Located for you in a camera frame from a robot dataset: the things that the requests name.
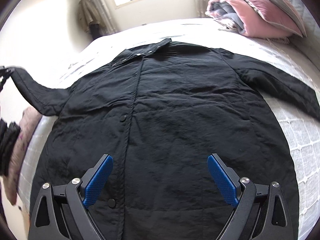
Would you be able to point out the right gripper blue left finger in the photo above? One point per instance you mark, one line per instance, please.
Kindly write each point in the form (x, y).
(61, 212)

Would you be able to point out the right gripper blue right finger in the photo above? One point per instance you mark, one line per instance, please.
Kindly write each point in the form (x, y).
(259, 211)

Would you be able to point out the black long coat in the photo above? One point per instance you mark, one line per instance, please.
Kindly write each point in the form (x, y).
(162, 119)

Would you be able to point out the grey quilted bedspread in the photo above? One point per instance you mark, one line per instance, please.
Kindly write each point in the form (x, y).
(287, 119)

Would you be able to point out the pink velvet pillow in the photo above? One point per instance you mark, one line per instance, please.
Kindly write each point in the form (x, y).
(265, 20)

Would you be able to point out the hanging beige garment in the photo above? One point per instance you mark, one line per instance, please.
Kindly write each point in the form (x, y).
(88, 15)

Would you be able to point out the pink grey folded comforter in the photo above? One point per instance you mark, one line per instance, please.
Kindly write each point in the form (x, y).
(229, 13)

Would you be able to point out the beige window curtain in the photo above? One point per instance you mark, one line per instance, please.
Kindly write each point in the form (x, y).
(105, 19)

